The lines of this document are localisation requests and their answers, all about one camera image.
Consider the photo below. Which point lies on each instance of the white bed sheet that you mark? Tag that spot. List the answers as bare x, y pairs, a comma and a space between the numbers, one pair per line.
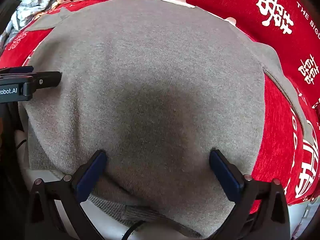
110, 227

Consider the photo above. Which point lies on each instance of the grey knit sweater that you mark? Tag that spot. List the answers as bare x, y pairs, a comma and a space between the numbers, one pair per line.
150, 67

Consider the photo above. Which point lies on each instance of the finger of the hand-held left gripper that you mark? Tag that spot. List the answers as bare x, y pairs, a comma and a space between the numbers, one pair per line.
47, 79
17, 70

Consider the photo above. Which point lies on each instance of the red printed blanket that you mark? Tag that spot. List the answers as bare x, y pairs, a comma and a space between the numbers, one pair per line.
275, 117

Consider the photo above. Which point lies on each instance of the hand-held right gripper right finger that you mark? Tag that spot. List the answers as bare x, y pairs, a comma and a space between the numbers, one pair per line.
225, 177

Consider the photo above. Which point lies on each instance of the light blue crumpled cloth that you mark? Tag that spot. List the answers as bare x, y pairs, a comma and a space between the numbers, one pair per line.
32, 0

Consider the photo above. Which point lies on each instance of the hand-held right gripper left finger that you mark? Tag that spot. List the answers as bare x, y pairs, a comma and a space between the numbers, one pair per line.
91, 177

